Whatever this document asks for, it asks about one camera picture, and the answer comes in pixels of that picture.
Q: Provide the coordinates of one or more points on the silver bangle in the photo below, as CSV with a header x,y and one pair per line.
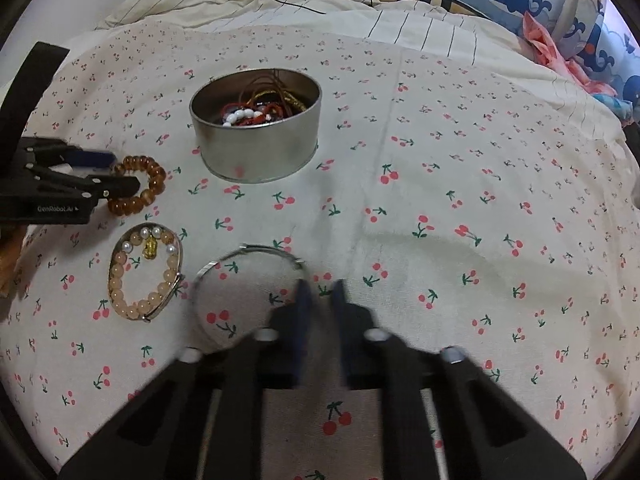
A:
x,y
235,293

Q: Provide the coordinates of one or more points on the turquoise cloth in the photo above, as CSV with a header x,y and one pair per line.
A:
x,y
624,110

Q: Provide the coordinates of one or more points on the person left hand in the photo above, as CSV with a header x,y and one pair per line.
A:
x,y
12,240

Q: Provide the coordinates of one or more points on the peach bead bracelet gold charm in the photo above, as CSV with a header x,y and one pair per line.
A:
x,y
145,271

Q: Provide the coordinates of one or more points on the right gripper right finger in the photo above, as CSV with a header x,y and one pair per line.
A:
x,y
440,415

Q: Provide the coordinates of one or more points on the cherry print bed sheet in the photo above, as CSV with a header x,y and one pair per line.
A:
x,y
453,202

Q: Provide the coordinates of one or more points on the white striped duvet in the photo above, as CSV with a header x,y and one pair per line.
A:
x,y
412,24

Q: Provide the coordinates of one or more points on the pink crumpled cloth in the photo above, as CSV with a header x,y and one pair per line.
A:
x,y
548,55

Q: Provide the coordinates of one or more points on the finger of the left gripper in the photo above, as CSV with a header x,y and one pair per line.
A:
x,y
53,187
50,152

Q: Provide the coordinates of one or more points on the round silver metal tin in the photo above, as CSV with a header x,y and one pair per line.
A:
x,y
257,126

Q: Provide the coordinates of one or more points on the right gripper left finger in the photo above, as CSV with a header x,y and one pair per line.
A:
x,y
202,419

